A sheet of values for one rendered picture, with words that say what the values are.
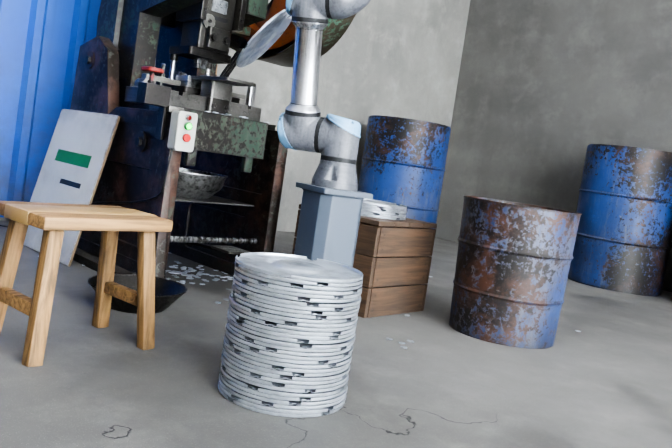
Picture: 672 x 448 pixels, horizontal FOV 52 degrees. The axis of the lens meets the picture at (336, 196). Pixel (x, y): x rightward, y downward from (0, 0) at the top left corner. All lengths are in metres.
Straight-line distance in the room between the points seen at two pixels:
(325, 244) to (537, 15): 3.95
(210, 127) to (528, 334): 1.35
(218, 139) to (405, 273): 0.86
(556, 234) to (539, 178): 3.08
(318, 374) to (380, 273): 1.04
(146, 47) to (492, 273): 1.61
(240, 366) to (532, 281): 1.23
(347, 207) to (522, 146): 3.56
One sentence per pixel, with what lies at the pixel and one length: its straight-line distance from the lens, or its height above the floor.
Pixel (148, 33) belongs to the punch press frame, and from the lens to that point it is 2.91.
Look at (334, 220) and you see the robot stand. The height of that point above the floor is 0.35.
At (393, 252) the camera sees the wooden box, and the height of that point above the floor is 0.24.
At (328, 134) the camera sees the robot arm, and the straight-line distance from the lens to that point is 2.15.
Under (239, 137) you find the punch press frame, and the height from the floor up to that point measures 0.57.
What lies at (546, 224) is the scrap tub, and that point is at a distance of 2.39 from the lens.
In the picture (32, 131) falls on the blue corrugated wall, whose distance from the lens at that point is 3.73.
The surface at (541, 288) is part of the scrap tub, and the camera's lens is 2.43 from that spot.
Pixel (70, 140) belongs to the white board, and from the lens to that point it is 3.02.
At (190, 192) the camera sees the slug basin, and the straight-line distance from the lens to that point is 2.69.
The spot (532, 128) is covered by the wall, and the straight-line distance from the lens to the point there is 5.56.
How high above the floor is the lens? 0.54
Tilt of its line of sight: 3 degrees down
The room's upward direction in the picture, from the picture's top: 8 degrees clockwise
